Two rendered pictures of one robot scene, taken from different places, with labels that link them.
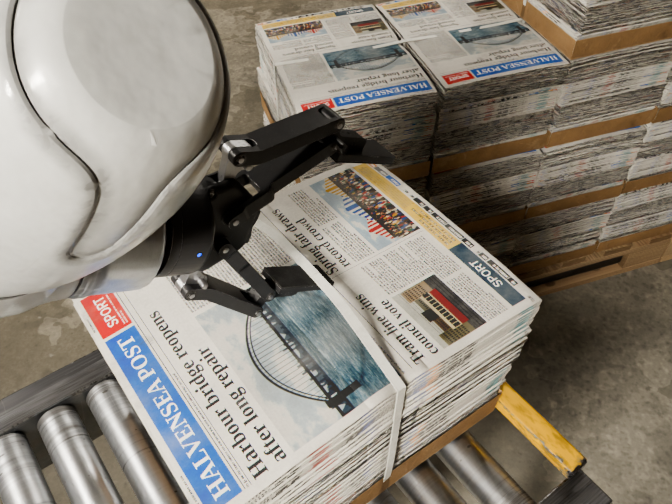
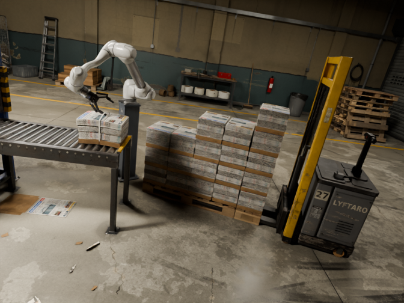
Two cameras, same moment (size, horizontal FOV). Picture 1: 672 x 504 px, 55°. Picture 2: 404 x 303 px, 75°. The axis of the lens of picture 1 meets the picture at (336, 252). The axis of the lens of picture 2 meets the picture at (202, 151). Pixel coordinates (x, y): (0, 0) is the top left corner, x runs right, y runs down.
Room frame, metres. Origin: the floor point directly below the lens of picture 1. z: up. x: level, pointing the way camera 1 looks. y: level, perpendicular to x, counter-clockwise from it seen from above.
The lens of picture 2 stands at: (-1.08, -1.97, 1.76)
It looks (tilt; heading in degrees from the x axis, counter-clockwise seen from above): 21 degrees down; 32
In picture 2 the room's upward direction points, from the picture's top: 9 degrees clockwise
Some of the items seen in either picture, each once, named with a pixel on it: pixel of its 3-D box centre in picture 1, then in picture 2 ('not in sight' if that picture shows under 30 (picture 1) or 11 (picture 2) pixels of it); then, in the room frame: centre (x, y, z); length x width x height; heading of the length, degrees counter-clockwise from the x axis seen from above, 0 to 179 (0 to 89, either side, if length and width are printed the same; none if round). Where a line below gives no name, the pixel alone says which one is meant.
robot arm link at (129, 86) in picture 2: not in sight; (130, 88); (1.10, 0.47, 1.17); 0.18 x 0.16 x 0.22; 105
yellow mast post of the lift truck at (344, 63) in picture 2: not in sight; (312, 157); (1.42, -1.63, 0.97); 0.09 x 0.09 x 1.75; 19
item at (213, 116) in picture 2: not in sight; (215, 116); (1.40, -0.55, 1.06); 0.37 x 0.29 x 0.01; 20
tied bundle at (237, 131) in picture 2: not in sight; (239, 133); (1.50, -0.83, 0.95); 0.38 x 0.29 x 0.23; 18
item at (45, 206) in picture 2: not in sight; (53, 207); (0.10, 0.42, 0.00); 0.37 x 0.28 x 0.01; 126
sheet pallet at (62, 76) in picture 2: not in sight; (80, 76); (3.93, 5.97, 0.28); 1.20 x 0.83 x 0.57; 126
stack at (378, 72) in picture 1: (491, 163); (195, 166); (1.36, -0.42, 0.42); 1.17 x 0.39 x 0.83; 109
